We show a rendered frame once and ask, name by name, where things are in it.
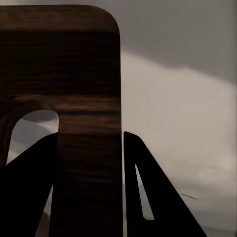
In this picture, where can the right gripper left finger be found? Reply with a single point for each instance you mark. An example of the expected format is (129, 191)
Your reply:
(25, 185)

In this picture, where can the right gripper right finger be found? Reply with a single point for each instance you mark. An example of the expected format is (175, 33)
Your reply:
(172, 216)

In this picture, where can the cutting board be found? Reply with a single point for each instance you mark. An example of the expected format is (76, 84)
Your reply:
(66, 58)

